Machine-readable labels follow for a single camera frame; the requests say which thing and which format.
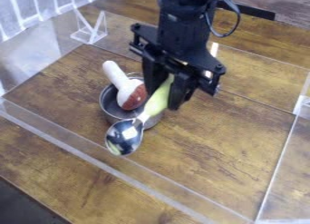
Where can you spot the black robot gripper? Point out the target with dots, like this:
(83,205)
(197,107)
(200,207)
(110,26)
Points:
(173,49)

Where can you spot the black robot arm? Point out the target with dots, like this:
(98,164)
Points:
(189,7)

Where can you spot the plush mushroom toy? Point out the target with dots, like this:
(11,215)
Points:
(132,89)

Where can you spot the small steel pot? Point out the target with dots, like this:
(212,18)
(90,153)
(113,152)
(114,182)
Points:
(114,112)

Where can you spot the black strip on table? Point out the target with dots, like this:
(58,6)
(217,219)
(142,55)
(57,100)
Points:
(248,10)

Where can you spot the clear acrylic triangular bracket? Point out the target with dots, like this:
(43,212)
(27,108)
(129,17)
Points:
(89,34)

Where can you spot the clear acrylic enclosure wall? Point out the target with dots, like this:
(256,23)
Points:
(166,190)

